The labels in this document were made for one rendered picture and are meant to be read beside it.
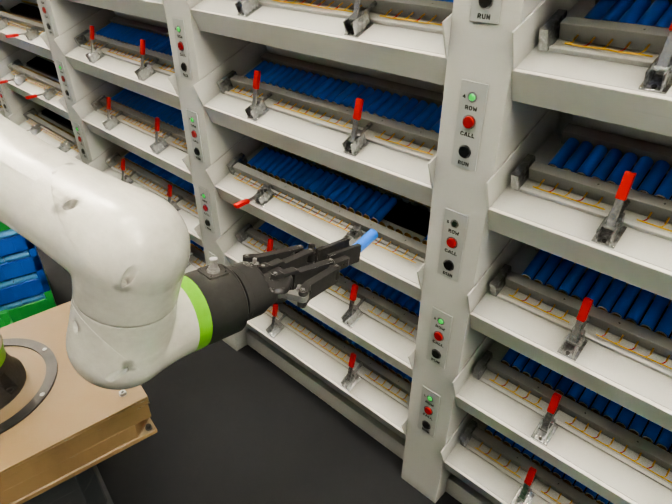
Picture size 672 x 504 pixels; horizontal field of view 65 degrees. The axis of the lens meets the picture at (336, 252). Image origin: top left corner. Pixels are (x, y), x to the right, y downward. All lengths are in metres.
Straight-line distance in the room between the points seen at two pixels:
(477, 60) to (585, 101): 0.15
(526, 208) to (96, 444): 0.80
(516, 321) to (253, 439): 0.76
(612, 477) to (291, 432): 0.74
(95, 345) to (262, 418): 0.91
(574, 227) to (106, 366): 0.59
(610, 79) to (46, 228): 0.61
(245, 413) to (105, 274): 1.00
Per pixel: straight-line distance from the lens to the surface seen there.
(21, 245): 1.83
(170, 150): 1.51
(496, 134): 0.76
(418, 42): 0.82
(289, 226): 1.14
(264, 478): 1.33
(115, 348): 0.57
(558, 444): 1.00
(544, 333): 0.88
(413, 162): 0.89
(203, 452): 1.40
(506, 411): 1.02
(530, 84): 0.73
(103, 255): 0.49
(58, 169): 0.55
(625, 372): 0.87
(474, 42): 0.75
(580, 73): 0.71
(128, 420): 1.04
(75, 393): 1.08
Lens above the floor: 1.10
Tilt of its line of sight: 33 degrees down
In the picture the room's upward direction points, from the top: straight up
